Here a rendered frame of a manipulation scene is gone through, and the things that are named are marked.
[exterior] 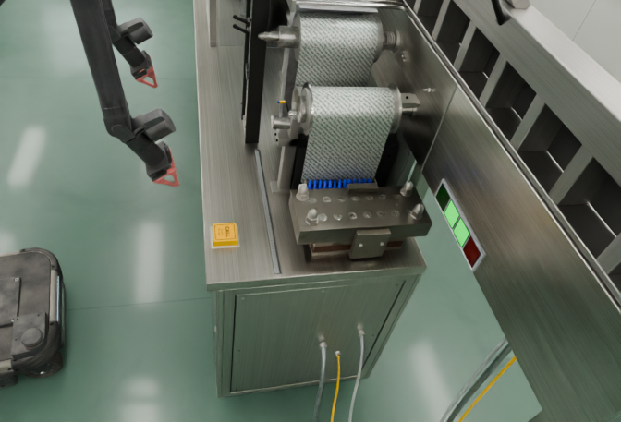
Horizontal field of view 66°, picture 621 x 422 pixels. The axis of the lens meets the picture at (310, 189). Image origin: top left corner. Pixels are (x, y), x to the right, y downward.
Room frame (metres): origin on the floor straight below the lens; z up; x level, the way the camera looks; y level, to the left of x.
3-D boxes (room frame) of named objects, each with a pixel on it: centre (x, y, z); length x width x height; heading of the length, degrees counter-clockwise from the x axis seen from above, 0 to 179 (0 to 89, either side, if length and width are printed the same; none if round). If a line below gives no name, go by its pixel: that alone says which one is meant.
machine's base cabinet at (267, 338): (2.02, 0.31, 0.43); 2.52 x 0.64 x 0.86; 19
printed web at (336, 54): (1.27, -0.02, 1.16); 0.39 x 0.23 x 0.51; 19
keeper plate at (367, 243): (0.91, -0.20, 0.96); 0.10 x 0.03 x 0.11; 109
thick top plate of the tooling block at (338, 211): (0.99, -0.16, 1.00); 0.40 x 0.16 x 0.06; 109
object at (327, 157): (1.09, -0.08, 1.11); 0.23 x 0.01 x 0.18; 109
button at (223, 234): (0.88, 0.22, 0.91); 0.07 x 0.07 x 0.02; 19
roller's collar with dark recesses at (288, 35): (1.34, 0.16, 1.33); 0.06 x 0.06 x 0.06; 19
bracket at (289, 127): (1.13, 0.10, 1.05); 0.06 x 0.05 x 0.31; 109
